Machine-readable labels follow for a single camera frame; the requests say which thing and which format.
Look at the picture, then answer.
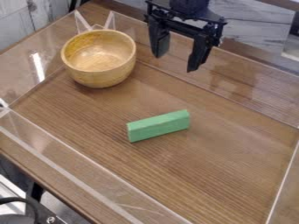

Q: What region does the black cable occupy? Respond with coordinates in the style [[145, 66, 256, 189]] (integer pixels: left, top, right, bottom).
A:
[[0, 197, 42, 224]]

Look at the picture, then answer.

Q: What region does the clear acrylic barrier wall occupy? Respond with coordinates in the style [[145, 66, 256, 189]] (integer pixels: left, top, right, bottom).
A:
[[0, 8, 299, 224]]

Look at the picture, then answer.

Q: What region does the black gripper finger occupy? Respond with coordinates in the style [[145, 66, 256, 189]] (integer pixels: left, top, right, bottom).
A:
[[148, 17, 170, 58], [186, 33, 212, 72]]

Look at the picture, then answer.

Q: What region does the brown wooden bowl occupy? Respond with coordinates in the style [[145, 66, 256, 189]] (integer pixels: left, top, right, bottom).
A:
[[60, 29, 136, 88]]

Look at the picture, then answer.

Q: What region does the green rectangular block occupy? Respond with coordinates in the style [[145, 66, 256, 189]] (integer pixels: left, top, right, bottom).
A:
[[125, 110, 190, 143]]

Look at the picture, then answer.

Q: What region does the black metal table bracket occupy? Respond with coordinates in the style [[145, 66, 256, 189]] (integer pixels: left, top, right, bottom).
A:
[[25, 183, 66, 224]]

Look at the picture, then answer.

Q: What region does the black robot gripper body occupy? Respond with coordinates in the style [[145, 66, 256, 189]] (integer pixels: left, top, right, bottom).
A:
[[144, 0, 227, 41]]

